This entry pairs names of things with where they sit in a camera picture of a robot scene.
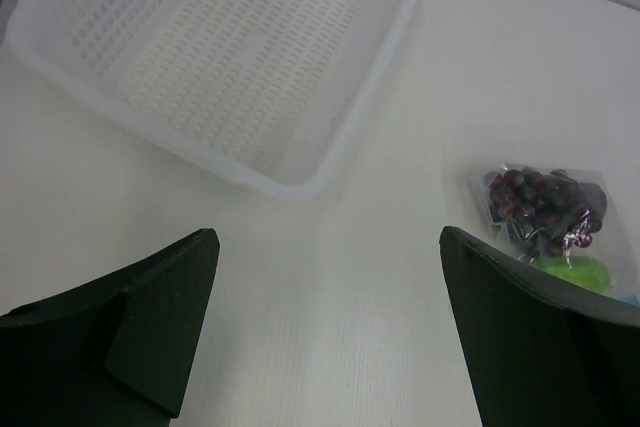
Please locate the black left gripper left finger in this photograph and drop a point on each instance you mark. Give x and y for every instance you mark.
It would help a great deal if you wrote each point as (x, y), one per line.
(116, 351)

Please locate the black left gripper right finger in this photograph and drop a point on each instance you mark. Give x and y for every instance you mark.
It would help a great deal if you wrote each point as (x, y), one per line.
(539, 350)

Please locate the fake green vegetable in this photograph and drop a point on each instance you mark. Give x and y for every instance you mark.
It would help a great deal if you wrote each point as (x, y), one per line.
(583, 271)

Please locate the clear zip top bag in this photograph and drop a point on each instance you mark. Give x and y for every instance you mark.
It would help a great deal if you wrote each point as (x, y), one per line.
(611, 245)

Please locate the fake purple grape bunch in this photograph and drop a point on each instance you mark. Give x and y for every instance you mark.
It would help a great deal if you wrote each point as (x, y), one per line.
(544, 215)

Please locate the white perforated plastic basket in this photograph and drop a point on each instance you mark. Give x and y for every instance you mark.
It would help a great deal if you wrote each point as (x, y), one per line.
(267, 94)

